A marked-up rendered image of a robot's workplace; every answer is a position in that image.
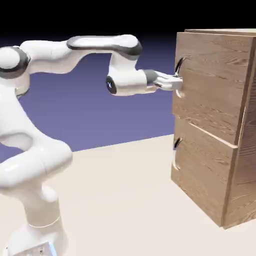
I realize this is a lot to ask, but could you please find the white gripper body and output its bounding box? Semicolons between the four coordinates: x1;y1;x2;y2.
153;70;183;91

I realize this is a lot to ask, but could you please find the light wood cabinet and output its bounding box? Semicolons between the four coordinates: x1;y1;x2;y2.
170;28;256;230

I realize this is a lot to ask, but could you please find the large light wood door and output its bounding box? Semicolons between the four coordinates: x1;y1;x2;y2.
171;31;256;146

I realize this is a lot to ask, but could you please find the small light wood door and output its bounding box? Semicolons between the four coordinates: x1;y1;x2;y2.
170;114;239;228

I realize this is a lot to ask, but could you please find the short curved metal handle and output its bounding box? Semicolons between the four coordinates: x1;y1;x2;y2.
171;137;184;171

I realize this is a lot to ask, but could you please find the long curved metal handle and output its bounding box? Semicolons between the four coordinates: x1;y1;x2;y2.
174;57;187;99

